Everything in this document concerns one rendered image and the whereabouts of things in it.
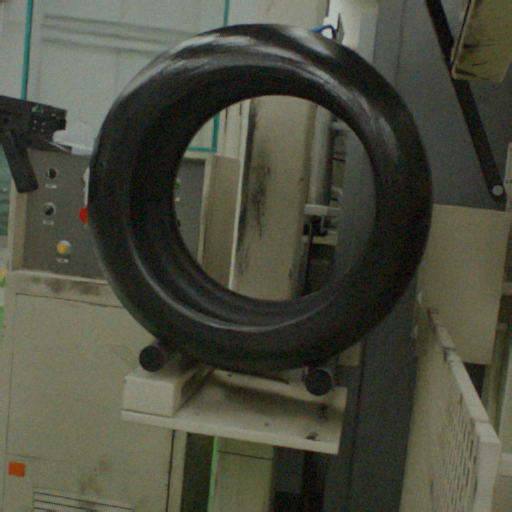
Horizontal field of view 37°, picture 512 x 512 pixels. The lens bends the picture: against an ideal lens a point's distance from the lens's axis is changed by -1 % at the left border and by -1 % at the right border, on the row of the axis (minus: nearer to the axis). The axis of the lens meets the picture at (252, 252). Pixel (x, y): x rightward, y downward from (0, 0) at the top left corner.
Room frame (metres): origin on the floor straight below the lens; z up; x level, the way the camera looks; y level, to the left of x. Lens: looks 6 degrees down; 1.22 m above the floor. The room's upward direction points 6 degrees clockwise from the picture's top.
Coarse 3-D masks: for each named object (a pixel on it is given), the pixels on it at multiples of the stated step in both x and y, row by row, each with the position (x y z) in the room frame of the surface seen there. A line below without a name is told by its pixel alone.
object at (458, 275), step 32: (448, 224) 1.46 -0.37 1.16; (480, 224) 1.45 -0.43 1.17; (448, 256) 1.46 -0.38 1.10; (480, 256) 1.45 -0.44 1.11; (448, 288) 1.46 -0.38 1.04; (480, 288) 1.45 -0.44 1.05; (416, 320) 1.65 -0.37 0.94; (448, 320) 1.46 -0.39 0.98; (480, 320) 1.45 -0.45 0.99; (416, 352) 1.46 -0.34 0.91; (480, 352) 1.44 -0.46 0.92
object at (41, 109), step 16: (0, 96) 1.37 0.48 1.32; (0, 112) 1.37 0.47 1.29; (16, 112) 1.36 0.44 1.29; (32, 112) 1.35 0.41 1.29; (48, 112) 1.33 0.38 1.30; (64, 112) 1.39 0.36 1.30; (0, 128) 1.37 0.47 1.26; (16, 128) 1.36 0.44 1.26; (32, 128) 1.35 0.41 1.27; (48, 128) 1.35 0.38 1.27; (64, 128) 1.40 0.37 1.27
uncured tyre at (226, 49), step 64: (192, 64) 1.21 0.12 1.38; (256, 64) 1.19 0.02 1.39; (320, 64) 1.18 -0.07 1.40; (128, 128) 1.22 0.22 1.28; (192, 128) 1.49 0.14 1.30; (384, 128) 1.16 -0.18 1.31; (128, 192) 1.24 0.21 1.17; (384, 192) 1.15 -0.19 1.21; (128, 256) 1.22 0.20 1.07; (192, 256) 1.51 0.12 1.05; (384, 256) 1.16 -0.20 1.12; (192, 320) 1.20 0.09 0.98; (256, 320) 1.46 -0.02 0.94; (320, 320) 1.17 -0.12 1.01
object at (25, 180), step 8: (0, 136) 1.36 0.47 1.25; (8, 136) 1.36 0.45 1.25; (16, 136) 1.37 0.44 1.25; (8, 144) 1.36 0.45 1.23; (16, 144) 1.36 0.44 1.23; (8, 152) 1.36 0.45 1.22; (16, 152) 1.36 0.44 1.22; (24, 152) 1.38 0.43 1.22; (8, 160) 1.36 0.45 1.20; (16, 160) 1.36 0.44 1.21; (24, 160) 1.37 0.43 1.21; (16, 168) 1.36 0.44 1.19; (24, 168) 1.36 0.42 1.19; (32, 168) 1.39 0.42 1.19; (16, 176) 1.36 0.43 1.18; (24, 176) 1.36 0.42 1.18; (32, 176) 1.37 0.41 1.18; (16, 184) 1.36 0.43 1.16; (24, 184) 1.36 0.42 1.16; (32, 184) 1.37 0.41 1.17; (24, 192) 1.37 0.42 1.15
